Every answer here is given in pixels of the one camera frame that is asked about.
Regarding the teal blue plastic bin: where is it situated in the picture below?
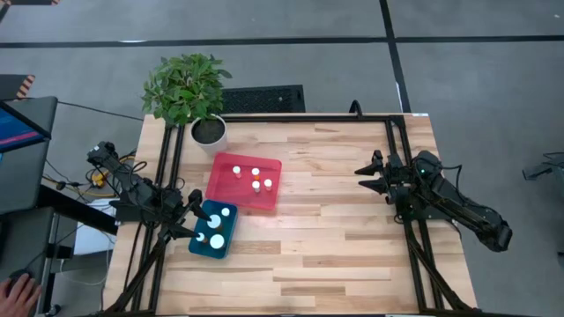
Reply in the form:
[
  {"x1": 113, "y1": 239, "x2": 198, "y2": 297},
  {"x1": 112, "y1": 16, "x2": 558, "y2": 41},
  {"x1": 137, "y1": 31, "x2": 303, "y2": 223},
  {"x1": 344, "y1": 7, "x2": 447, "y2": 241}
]
[{"x1": 188, "y1": 198, "x2": 239, "y2": 260}]

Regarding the black tripod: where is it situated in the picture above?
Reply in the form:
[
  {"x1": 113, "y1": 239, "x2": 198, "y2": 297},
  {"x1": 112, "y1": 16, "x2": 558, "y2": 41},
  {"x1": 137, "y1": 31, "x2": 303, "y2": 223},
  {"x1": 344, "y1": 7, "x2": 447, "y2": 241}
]
[{"x1": 522, "y1": 151, "x2": 564, "y2": 181}]

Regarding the person's hand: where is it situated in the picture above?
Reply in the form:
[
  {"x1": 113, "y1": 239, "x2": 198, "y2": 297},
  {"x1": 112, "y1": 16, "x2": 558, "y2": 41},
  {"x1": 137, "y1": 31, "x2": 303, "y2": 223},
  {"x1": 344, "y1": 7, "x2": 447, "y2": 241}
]
[{"x1": 0, "y1": 272, "x2": 43, "y2": 317}]

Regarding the pink-red plastic bin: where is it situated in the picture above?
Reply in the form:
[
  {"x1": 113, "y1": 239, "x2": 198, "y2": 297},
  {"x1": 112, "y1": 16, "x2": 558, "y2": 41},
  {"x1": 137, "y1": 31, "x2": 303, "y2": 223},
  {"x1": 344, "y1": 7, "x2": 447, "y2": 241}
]
[{"x1": 205, "y1": 151, "x2": 283, "y2": 211}]

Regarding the thin black floor cable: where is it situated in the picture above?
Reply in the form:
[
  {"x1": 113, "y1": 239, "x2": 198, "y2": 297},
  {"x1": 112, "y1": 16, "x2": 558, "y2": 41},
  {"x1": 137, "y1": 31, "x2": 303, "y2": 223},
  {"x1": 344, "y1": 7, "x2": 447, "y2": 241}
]
[{"x1": 56, "y1": 100, "x2": 145, "y2": 122}]

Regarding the black aluminium table frame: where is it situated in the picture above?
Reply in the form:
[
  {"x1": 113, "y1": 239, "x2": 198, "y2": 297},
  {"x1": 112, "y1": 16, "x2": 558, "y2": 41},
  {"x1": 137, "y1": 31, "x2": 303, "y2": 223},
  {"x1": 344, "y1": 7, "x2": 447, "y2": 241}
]
[{"x1": 103, "y1": 113, "x2": 479, "y2": 316}]

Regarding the hazard striped mat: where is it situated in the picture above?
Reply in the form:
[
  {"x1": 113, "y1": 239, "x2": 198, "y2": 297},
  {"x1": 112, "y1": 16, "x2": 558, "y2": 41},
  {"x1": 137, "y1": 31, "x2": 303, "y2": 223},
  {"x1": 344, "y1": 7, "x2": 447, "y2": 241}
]
[{"x1": 0, "y1": 73, "x2": 36, "y2": 101}]

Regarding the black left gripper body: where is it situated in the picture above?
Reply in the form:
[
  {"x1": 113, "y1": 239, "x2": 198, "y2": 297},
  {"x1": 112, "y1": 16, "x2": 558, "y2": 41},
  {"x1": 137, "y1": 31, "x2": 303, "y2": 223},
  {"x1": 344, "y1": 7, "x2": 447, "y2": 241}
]
[{"x1": 159, "y1": 188, "x2": 195, "y2": 229}]

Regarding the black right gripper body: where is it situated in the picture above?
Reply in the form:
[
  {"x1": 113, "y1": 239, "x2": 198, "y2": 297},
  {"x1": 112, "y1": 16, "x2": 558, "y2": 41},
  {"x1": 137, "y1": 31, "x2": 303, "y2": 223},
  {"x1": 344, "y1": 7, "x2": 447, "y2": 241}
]
[{"x1": 382, "y1": 153, "x2": 416, "y2": 206}]

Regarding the yellow cable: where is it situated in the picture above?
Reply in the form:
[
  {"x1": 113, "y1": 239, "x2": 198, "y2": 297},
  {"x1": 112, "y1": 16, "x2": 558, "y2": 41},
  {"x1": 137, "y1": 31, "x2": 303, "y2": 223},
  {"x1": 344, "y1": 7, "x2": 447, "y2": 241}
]
[{"x1": 85, "y1": 153, "x2": 137, "y2": 199}]

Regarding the green plant in white pot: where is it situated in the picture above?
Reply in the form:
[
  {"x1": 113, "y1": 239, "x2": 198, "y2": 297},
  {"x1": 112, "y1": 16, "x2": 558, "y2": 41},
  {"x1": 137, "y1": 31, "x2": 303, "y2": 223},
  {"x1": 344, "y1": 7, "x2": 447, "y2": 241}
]
[{"x1": 140, "y1": 53, "x2": 234, "y2": 155}]

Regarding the white box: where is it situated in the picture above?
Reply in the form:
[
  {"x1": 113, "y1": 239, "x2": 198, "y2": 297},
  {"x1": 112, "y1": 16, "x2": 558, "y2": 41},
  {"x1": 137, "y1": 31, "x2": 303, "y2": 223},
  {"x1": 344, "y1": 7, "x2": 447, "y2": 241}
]
[{"x1": 73, "y1": 197, "x2": 118, "y2": 256}]

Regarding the computer monitor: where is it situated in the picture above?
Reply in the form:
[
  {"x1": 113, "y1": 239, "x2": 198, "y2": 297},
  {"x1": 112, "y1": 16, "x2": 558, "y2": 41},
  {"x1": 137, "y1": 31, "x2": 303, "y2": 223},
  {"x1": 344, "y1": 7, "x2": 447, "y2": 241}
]
[{"x1": 0, "y1": 100, "x2": 53, "y2": 154}]

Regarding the grey desk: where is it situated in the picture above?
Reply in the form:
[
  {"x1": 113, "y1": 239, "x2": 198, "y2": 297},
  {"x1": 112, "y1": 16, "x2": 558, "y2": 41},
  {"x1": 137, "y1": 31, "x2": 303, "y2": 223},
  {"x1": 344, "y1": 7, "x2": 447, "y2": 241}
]
[{"x1": 0, "y1": 95, "x2": 61, "y2": 317}]

